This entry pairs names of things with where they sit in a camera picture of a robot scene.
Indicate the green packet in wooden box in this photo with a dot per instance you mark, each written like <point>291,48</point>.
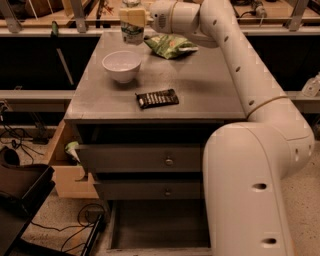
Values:
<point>70,149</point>

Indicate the green handled tool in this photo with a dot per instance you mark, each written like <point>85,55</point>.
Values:
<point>55,36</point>

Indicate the grey drawer cabinet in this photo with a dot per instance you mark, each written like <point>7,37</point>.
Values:
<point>103,111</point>

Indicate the middle grey drawer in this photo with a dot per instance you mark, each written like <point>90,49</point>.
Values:
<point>148,189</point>

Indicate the green white 7up can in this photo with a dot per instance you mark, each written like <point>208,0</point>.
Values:
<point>131,34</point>

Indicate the green chip bag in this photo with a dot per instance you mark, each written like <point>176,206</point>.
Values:
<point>169,46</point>

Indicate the white bowl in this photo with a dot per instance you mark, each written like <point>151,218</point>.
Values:
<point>122,66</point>

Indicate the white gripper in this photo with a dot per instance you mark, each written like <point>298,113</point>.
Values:
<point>161,16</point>

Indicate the top grey drawer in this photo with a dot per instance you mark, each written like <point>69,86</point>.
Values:
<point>134,158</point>

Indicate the dark chocolate bar wrapper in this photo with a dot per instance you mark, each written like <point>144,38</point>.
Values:
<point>157,99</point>

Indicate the bottom open grey drawer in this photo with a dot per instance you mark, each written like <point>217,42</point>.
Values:
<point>159,224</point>

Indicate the light wooden box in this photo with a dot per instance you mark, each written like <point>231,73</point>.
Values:
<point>70,179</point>

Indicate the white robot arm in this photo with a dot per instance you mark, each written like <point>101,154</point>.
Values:
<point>244,162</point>

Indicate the dark brown tray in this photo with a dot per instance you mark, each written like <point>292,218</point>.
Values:
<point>23,189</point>

